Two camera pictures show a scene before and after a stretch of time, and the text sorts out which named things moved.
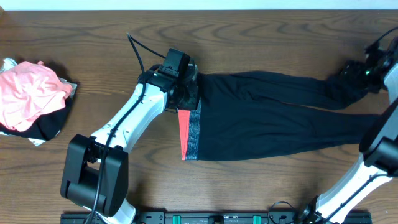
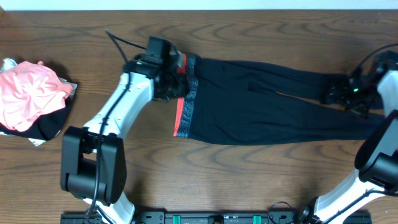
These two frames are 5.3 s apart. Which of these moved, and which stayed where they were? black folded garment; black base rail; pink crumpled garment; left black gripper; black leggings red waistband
Moved: left black gripper; black leggings red waistband
Stayed: black folded garment; black base rail; pink crumpled garment
